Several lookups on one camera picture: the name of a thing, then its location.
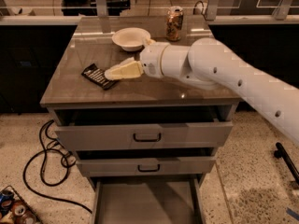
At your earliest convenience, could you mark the orange patterned drink can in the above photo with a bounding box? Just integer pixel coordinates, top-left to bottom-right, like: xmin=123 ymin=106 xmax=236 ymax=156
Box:
xmin=166 ymin=6 xmax=183 ymax=41

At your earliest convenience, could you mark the black floor cable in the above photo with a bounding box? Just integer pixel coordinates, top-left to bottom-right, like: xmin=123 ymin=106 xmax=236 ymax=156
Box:
xmin=21 ymin=119 xmax=93 ymax=215

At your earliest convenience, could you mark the white ceramic bowl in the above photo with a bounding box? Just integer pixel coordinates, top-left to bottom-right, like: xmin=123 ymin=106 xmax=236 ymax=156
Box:
xmin=112 ymin=27 xmax=150 ymax=51

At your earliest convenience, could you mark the wire basket of cans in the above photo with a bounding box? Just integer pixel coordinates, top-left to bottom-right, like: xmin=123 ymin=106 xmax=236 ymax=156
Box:
xmin=0 ymin=185 xmax=43 ymax=224

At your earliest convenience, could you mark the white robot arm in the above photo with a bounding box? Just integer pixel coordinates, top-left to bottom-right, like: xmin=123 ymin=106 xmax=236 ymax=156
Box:
xmin=105 ymin=37 xmax=299 ymax=145

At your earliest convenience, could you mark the grey drawer cabinet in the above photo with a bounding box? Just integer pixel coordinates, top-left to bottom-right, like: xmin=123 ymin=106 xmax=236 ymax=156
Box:
xmin=40 ymin=18 xmax=240 ymax=186

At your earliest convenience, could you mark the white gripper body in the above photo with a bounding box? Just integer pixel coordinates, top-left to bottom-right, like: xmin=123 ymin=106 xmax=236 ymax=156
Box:
xmin=139 ymin=42 xmax=169 ymax=78

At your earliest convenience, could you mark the black stand leg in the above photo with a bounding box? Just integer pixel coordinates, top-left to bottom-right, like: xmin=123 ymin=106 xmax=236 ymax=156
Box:
xmin=273 ymin=142 xmax=299 ymax=188

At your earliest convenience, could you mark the top grey drawer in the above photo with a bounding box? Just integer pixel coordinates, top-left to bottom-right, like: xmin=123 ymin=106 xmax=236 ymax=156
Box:
xmin=55 ymin=119 xmax=233 ymax=151

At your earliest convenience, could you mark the black office chair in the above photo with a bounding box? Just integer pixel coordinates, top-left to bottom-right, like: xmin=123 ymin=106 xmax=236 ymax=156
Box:
xmin=62 ymin=0 xmax=97 ymax=16

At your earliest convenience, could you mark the blue tape strip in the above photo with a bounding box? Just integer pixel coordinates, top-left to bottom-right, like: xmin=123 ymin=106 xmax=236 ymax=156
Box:
xmin=286 ymin=208 xmax=299 ymax=221

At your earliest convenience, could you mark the bottom grey drawer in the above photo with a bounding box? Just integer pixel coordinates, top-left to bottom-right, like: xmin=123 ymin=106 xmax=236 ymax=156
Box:
xmin=91 ymin=175 xmax=206 ymax=224

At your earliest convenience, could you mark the middle grey drawer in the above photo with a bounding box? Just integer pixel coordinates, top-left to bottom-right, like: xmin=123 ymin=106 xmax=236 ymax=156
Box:
xmin=78 ymin=147 xmax=215 ymax=177

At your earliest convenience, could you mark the grey drawer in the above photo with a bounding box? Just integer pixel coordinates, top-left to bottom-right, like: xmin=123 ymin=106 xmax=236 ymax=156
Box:
xmin=55 ymin=119 xmax=233 ymax=151
xmin=78 ymin=147 xmax=215 ymax=177
xmin=91 ymin=175 xmax=206 ymax=224

